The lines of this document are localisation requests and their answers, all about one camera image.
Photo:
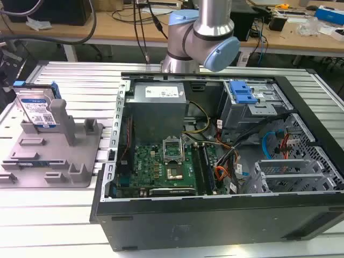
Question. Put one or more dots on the hard disk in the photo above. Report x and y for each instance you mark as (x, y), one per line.
(36, 107)

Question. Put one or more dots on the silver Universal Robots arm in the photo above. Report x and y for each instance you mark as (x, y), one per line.
(207, 29)

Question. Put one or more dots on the blue disk bay latch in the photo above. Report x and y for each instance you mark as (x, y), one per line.
(242, 92)

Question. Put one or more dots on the grey metal disk bay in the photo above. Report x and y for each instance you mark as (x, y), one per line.
(252, 110)

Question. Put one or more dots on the grey power supply unit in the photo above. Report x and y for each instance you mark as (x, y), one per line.
(158, 113)

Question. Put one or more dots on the green motherboard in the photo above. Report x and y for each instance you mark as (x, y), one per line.
(166, 166)

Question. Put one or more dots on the RAM stick in slot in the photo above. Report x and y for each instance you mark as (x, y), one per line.
(208, 172)

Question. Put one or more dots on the black graphics card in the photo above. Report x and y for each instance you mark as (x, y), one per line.
(172, 191)

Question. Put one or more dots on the black open PC case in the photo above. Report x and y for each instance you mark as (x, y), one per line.
(215, 215)

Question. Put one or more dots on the wooden desk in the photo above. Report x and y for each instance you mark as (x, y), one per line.
(118, 29)

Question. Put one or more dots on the grey parts rack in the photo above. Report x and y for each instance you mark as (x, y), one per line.
(53, 158)

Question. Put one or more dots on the RAM stick on rack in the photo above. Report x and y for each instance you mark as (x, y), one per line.
(32, 163)

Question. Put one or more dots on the black small box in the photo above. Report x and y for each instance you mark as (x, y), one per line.
(277, 22)

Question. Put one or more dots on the black computer tower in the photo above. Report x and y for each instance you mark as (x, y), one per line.
(51, 10)

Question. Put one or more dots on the blue cardboard box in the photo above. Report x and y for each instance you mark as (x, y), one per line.
(330, 14)

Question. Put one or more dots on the silver expansion slot bracket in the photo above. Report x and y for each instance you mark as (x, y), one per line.
(285, 164)

